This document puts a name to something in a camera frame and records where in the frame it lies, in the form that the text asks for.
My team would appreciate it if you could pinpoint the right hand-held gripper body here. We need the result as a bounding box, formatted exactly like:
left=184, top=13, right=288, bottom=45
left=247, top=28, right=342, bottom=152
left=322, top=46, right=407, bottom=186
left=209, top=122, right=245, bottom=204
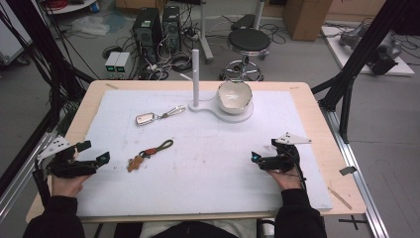
left=259, top=132, right=313, bottom=174

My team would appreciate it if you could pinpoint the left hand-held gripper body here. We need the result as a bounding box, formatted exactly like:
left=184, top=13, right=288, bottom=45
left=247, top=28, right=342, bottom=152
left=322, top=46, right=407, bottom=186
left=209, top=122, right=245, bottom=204
left=37, top=136, right=100, bottom=179

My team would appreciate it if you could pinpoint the person's right hand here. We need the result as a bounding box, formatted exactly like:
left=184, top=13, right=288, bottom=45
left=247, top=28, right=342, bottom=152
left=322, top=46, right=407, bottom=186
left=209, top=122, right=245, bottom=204
left=265, top=165, right=307, bottom=192

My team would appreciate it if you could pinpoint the person's left hand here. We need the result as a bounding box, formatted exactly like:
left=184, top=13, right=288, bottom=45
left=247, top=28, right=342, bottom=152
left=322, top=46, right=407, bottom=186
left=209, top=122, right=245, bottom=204
left=51, top=174, right=94, bottom=198

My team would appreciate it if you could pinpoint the white foam mat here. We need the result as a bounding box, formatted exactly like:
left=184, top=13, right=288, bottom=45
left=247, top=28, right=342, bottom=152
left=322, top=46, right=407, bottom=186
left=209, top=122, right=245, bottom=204
left=75, top=89, right=334, bottom=219

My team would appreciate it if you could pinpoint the white ceramic bowl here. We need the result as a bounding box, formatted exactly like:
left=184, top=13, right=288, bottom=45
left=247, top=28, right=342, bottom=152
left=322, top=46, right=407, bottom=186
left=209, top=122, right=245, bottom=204
left=216, top=79, right=254, bottom=116

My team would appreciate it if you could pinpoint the black tape piece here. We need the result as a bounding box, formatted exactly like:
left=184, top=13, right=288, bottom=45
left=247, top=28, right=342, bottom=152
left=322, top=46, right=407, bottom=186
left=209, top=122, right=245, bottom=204
left=339, top=166, right=359, bottom=177

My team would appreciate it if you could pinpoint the thin wooden stick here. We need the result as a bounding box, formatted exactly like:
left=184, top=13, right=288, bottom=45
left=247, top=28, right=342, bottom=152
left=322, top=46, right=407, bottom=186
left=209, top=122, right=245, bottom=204
left=327, top=185, right=354, bottom=211

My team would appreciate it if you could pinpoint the white bench power supply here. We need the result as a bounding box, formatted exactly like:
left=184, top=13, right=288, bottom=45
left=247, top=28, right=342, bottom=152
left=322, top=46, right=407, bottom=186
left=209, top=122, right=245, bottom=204
left=114, top=52, right=133, bottom=80
left=104, top=51, right=122, bottom=79

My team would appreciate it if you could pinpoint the white stand with pole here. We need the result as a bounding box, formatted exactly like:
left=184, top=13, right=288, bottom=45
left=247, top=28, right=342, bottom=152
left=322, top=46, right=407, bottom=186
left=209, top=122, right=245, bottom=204
left=179, top=49, right=255, bottom=124

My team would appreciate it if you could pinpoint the black round stool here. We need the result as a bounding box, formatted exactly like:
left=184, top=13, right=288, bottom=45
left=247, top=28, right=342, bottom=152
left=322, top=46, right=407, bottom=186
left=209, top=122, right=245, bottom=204
left=220, top=27, right=272, bottom=82

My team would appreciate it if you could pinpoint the white floor board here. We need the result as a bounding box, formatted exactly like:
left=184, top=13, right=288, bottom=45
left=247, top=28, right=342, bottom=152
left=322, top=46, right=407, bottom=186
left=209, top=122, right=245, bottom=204
left=320, top=25, right=416, bottom=77

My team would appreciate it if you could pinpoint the clear plastic bag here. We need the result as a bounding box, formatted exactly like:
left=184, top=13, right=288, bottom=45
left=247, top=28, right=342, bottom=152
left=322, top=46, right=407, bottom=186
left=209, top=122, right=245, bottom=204
left=69, top=14, right=111, bottom=37

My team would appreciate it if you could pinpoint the white metal stand leg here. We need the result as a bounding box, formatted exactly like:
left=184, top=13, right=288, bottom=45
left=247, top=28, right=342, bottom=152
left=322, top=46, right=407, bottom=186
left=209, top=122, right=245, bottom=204
left=197, top=0, right=215, bottom=64

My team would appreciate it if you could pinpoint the brown cardboard box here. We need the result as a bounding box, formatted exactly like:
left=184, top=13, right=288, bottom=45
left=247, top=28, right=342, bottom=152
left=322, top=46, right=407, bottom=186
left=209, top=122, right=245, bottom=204
left=282, top=0, right=334, bottom=43

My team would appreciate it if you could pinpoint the large black computer tower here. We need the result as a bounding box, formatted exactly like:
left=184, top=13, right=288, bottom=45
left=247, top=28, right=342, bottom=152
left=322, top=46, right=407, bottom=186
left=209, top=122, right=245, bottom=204
left=131, top=7, right=163, bottom=65

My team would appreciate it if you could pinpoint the grey robot part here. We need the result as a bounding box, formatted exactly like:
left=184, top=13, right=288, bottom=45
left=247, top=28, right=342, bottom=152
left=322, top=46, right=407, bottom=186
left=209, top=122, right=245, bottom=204
left=338, top=23, right=404, bottom=76

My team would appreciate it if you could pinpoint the slim black computer tower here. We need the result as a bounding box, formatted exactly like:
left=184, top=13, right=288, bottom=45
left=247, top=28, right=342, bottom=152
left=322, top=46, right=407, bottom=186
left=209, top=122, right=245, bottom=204
left=161, top=5, right=182, bottom=55

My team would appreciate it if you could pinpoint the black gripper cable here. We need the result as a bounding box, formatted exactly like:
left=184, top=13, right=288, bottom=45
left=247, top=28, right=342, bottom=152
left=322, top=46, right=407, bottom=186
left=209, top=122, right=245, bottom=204
left=282, top=147, right=308, bottom=191
left=32, top=160, right=53, bottom=207

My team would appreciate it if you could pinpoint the brown gingerbread keychain red cord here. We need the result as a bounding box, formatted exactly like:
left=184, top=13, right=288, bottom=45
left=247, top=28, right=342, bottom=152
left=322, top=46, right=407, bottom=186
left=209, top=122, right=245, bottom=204
left=126, top=139, right=174, bottom=174

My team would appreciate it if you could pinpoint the aluminium rail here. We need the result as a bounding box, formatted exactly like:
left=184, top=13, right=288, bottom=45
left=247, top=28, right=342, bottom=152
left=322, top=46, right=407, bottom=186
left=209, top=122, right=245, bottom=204
left=0, top=130, right=57, bottom=221
left=321, top=107, right=391, bottom=238

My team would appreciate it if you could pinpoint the silver key fob keychain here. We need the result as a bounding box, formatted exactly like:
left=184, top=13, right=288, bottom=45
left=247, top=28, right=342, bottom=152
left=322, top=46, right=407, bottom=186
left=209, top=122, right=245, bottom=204
left=135, top=104, right=187, bottom=127

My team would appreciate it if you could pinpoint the black frame strut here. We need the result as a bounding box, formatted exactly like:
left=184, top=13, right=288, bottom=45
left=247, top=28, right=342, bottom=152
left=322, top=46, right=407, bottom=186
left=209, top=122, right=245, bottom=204
left=0, top=0, right=97, bottom=133
left=311, top=0, right=420, bottom=144

